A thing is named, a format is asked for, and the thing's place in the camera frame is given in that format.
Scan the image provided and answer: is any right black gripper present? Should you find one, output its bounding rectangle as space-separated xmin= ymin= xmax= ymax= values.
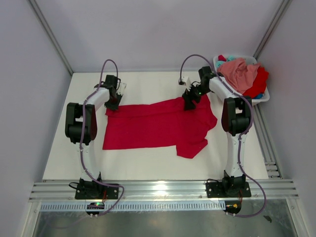
xmin=182 ymin=82 xmax=211 ymax=111

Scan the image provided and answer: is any crimson red t shirt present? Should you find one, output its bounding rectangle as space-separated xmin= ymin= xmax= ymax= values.
xmin=103 ymin=95 xmax=217 ymax=159

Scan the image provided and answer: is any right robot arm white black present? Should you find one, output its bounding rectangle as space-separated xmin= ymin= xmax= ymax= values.
xmin=178 ymin=66 xmax=253 ymax=198

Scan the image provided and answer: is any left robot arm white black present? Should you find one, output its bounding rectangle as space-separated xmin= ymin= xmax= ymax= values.
xmin=65 ymin=75 xmax=126 ymax=200

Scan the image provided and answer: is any salmon pink t shirt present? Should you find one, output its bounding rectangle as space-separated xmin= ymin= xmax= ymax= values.
xmin=217 ymin=58 xmax=261 ymax=94

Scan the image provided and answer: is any bright red t shirt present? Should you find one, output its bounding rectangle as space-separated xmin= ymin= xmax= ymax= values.
xmin=216 ymin=54 xmax=270 ymax=99

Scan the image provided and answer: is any left controller board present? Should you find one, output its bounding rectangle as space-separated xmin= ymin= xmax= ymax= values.
xmin=85 ymin=202 xmax=105 ymax=216

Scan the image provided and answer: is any controller board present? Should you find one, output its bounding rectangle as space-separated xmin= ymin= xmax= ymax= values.
xmin=85 ymin=202 xmax=105 ymax=216
xmin=224 ymin=201 xmax=242 ymax=215

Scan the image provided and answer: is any right controller board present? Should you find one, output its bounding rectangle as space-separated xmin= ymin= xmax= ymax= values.
xmin=224 ymin=201 xmax=242 ymax=215

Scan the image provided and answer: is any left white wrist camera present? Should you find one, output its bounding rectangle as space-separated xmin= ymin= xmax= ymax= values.
xmin=116 ymin=82 xmax=126 ymax=96

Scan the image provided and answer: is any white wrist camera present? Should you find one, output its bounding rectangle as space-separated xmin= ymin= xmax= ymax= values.
xmin=116 ymin=82 xmax=126 ymax=96
xmin=178 ymin=76 xmax=192 ymax=91

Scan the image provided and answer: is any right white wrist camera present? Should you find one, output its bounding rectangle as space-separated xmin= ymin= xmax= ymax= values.
xmin=178 ymin=76 xmax=192 ymax=91

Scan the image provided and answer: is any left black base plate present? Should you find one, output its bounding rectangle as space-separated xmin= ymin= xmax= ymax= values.
xmin=75 ymin=181 xmax=119 ymax=200

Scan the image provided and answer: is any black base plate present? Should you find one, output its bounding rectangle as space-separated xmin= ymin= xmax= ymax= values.
xmin=75 ymin=181 xmax=119 ymax=200
xmin=205 ymin=179 xmax=252 ymax=198

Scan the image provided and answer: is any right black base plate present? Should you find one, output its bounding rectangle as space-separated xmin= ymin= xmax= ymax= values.
xmin=205 ymin=179 xmax=252 ymax=198

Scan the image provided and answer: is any right corner aluminium post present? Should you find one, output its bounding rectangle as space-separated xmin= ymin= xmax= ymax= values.
xmin=253 ymin=0 xmax=292 ymax=60

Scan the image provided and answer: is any corner aluminium post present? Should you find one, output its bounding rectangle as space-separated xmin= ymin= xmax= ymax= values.
xmin=253 ymin=0 xmax=292 ymax=60
xmin=26 ymin=0 xmax=74 ymax=76

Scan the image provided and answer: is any grey slotted cable duct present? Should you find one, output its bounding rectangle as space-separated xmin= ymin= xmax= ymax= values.
xmin=39 ymin=200 xmax=225 ymax=212

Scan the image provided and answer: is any aluminium side rail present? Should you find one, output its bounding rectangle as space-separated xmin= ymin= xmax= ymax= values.
xmin=254 ymin=104 xmax=283 ymax=179

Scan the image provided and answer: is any left corner aluminium post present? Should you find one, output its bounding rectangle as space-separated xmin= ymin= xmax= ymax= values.
xmin=26 ymin=0 xmax=74 ymax=76

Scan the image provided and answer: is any aluminium front rail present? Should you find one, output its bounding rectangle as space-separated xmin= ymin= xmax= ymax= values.
xmin=29 ymin=179 xmax=299 ymax=202

